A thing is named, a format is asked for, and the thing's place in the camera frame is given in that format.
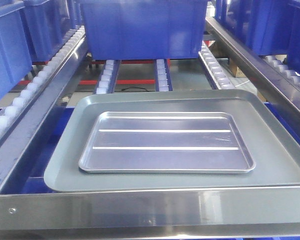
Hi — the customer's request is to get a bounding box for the ribbed silver metal tray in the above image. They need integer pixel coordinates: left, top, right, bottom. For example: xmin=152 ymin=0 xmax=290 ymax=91
xmin=78 ymin=111 xmax=256 ymax=174

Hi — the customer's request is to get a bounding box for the large grey flat tray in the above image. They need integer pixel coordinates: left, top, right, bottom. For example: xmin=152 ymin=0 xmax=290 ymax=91
xmin=44 ymin=89 xmax=300 ymax=192

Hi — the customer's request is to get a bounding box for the blue bin left shelf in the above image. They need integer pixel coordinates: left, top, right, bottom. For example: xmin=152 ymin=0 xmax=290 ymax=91
xmin=0 ymin=0 xmax=32 ymax=99

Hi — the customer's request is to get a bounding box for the blue bins right shelf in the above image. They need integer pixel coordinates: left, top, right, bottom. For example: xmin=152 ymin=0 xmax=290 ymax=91
xmin=215 ymin=0 xmax=300 ymax=74

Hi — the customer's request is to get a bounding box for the centre white roller track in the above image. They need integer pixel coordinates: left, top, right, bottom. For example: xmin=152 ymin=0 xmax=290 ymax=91
xmin=154 ymin=59 xmax=173 ymax=92

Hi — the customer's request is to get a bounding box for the white roller track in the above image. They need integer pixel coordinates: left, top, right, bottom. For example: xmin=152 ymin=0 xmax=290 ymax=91
xmin=93 ymin=60 xmax=121 ymax=95
xmin=199 ymin=41 xmax=235 ymax=90
xmin=154 ymin=59 xmax=173 ymax=92

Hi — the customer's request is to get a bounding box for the left white roller track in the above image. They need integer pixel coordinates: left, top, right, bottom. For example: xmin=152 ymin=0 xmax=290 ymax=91
xmin=93 ymin=60 xmax=121 ymax=95

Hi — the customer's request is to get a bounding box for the right white roller track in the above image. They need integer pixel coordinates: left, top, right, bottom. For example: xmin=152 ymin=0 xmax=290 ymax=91
xmin=199 ymin=41 xmax=235 ymax=90

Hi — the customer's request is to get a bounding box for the large blue bin centre back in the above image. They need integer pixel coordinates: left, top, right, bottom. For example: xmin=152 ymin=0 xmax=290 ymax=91
xmin=79 ymin=0 xmax=207 ymax=60

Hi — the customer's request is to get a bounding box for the blue bin lower left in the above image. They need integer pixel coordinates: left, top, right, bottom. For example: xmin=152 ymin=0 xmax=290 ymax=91
xmin=20 ymin=106 xmax=74 ymax=194

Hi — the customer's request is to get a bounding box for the far right roller track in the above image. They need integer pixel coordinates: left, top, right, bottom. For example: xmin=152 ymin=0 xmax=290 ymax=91
xmin=263 ymin=55 xmax=300 ymax=90

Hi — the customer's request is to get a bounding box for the far left roller track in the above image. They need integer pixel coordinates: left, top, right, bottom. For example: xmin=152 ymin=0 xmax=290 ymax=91
xmin=0 ymin=26 xmax=85 ymax=140

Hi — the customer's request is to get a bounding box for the steel front rail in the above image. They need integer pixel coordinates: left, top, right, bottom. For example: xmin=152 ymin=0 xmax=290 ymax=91
xmin=0 ymin=186 xmax=300 ymax=240

